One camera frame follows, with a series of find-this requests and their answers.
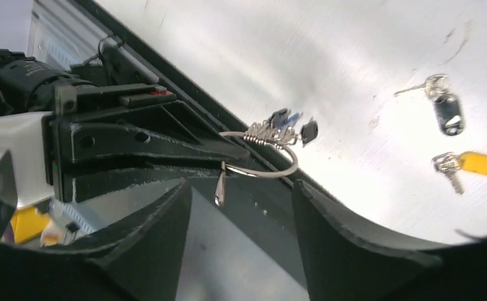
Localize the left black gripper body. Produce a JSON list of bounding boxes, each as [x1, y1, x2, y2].
[[46, 84, 249, 203]]

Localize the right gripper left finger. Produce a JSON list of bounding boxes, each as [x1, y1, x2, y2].
[[0, 179, 192, 300]]

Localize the silver keyring with keys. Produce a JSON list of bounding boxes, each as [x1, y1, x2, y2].
[[214, 108, 318, 206]]

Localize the yellow box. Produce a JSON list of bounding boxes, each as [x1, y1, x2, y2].
[[1, 206, 50, 244]]

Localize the key with yellow tag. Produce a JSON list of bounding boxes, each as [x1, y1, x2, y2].
[[431, 151, 487, 194]]

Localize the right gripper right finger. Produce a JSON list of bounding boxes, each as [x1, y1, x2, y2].
[[292, 180, 487, 300]]

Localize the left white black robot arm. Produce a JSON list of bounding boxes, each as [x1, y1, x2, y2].
[[0, 50, 250, 202]]

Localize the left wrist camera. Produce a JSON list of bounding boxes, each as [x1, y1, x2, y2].
[[0, 112, 53, 237]]

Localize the key with black tag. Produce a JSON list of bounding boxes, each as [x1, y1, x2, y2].
[[393, 74, 466, 136]]

